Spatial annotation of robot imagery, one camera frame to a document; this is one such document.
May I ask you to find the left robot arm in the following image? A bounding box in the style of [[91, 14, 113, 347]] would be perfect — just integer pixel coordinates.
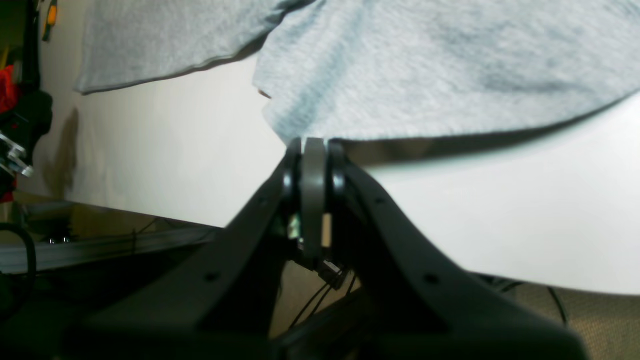
[[0, 0, 53, 203]]

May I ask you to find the orange yellow tool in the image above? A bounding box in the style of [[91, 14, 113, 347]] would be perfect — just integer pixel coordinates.
[[41, 0, 58, 43]]

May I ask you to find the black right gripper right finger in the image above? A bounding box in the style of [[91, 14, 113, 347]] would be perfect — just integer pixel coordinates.
[[314, 138, 591, 360]]

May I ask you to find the red cloth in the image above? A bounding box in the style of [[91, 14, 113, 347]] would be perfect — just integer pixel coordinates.
[[0, 64, 21, 114]]

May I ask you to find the grey T-shirt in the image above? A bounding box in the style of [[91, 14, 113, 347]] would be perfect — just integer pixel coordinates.
[[75, 0, 640, 141]]

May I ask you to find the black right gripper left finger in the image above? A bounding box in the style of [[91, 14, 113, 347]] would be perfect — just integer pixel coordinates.
[[62, 137, 314, 360]]

